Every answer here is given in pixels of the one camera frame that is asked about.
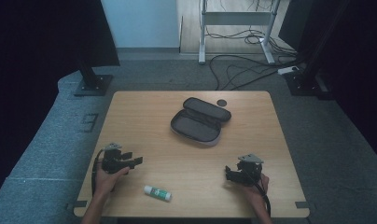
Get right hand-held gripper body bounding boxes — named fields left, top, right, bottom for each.
left=235, top=153, right=265, bottom=188

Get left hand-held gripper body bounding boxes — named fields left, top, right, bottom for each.
left=101, top=142, right=135, bottom=175

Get white green glue stick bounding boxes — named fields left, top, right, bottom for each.
left=143, top=185, right=173, bottom=203

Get dark grey pencil case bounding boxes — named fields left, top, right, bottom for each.
left=169, top=96, right=233, bottom=147

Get person's left hand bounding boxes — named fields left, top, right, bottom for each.
left=94, top=165, right=131, bottom=200

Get person's right hand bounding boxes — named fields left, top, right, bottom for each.
left=242, top=173, right=271, bottom=203

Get black metal stand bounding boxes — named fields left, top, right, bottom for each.
left=73, top=58, right=114, bottom=97
left=284, top=0, right=353, bottom=98

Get white power strip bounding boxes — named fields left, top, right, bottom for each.
left=276, top=65, right=300, bottom=76

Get dark curtain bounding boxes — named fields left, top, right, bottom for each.
left=278, top=0, right=377, bottom=166
left=0, top=0, right=121, bottom=206

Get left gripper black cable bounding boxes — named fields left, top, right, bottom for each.
left=91, top=148, right=106, bottom=198

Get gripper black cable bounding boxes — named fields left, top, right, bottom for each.
left=251, top=176, right=272, bottom=217
left=91, top=148, right=106, bottom=198

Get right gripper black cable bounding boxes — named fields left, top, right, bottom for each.
left=251, top=176, right=272, bottom=217

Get black floor cables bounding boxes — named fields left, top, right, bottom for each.
left=204, top=0, right=306, bottom=91

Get white metal desk frame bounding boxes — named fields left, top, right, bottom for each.
left=198, top=0, right=283, bottom=65

